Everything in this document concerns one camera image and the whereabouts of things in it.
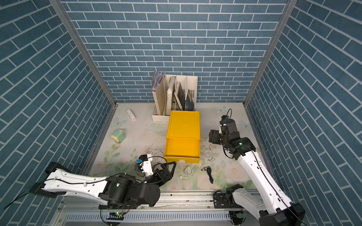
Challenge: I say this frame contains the yellow top drawer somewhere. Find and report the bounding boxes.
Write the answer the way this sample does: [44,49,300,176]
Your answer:
[164,138,200,164]

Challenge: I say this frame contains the black earphones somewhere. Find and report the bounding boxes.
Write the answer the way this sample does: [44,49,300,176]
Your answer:
[201,166,214,184]

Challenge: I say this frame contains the yellow drawer cabinet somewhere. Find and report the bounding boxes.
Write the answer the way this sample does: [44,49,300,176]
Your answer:
[167,111,201,139]

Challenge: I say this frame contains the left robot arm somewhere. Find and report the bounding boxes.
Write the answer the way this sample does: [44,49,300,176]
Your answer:
[30,162,177,210]

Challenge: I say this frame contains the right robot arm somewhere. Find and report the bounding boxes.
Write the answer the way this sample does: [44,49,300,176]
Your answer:
[209,115,305,226]

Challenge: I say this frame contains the white earphones near left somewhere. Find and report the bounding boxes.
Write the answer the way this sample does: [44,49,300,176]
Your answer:
[151,156,167,163]

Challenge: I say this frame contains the white earphones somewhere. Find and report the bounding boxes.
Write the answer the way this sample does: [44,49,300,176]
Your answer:
[202,147,215,162]
[179,165,194,179]
[151,156,167,163]

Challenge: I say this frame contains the white earphones center front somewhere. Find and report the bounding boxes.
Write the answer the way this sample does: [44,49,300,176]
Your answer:
[179,165,194,179]

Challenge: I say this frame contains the white earphones right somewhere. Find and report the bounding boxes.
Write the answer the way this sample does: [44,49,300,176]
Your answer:
[202,147,215,162]

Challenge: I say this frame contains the mint green small box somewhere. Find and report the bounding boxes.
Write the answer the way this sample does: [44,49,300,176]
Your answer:
[111,129,126,144]

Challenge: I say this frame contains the white file organizer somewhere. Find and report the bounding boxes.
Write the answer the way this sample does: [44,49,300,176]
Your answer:
[151,71,198,123]

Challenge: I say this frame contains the white rectangular small device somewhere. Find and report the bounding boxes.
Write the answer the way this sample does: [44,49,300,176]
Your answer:
[126,109,136,121]

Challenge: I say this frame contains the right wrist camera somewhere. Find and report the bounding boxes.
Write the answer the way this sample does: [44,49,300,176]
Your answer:
[219,115,229,134]

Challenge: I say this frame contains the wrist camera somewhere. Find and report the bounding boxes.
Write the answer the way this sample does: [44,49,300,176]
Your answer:
[219,115,229,134]
[135,154,153,177]

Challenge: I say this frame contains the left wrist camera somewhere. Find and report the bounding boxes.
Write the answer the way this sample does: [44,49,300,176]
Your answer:
[135,154,153,177]

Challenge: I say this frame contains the aluminium rail frame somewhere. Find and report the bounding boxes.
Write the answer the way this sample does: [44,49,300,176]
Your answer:
[51,191,259,226]

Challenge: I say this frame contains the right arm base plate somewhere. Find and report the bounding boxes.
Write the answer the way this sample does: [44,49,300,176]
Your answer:
[213,190,233,209]

